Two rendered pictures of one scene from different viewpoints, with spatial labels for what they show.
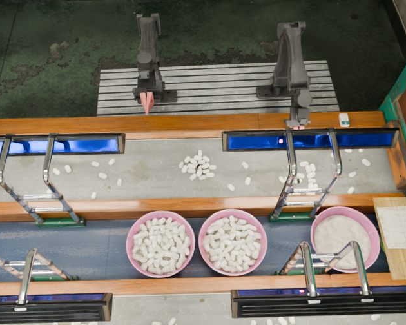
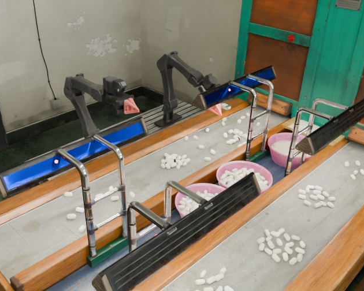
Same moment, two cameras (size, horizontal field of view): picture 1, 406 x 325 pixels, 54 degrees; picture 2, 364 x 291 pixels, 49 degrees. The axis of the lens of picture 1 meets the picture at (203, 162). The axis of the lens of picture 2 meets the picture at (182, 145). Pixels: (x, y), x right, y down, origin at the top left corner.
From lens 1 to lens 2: 136 cm
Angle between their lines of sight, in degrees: 43
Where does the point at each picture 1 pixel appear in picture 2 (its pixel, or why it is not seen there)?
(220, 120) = (159, 135)
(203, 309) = (273, 216)
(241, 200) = (223, 159)
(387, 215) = not seen: hidden behind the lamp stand
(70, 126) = (49, 186)
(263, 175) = (216, 146)
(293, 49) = (182, 63)
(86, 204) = not seen: hidden behind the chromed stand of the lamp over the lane
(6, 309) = (199, 213)
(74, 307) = (238, 186)
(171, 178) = (164, 175)
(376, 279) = (327, 150)
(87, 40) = not seen: outside the picture
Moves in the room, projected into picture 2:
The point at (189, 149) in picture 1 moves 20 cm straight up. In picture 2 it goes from (156, 158) to (156, 124)
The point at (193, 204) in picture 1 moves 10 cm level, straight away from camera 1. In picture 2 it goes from (197, 175) to (182, 167)
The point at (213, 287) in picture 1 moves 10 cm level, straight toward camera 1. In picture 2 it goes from (265, 200) to (282, 212)
